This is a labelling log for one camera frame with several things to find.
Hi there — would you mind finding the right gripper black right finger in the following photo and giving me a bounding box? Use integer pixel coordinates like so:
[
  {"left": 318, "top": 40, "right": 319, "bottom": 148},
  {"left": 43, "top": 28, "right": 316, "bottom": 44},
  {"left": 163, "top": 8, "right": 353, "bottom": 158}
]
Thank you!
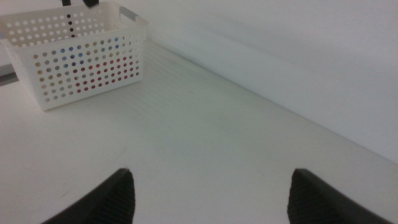
[{"left": 287, "top": 168, "right": 394, "bottom": 224}]

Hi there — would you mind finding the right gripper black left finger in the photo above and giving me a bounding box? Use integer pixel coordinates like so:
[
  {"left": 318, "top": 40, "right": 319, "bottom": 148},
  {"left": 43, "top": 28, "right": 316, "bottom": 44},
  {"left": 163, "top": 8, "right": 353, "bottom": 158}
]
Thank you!
[{"left": 40, "top": 168, "right": 136, "bottom": 224}]

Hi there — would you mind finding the red soda can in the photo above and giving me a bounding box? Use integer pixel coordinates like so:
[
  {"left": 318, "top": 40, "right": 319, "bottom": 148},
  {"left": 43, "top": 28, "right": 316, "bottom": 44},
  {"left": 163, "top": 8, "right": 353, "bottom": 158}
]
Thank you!
[{"left": 70, "top": 55, "right": 139, "bottom": 94}]

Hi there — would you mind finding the white perforated plastic basket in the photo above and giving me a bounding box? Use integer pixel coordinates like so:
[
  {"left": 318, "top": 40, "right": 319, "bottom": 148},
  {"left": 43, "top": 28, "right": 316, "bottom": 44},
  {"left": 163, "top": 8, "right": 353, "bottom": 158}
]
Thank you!
[{"left": 0, "top": 1, "right": 149, "bottom": 112}]

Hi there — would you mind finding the grey metal rail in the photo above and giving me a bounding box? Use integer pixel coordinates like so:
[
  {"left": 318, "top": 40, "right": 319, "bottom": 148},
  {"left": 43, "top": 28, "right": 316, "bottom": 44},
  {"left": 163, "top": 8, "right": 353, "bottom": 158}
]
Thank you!
[{"left": 0, "top": 63, "right": 19, "bottom": 87}]

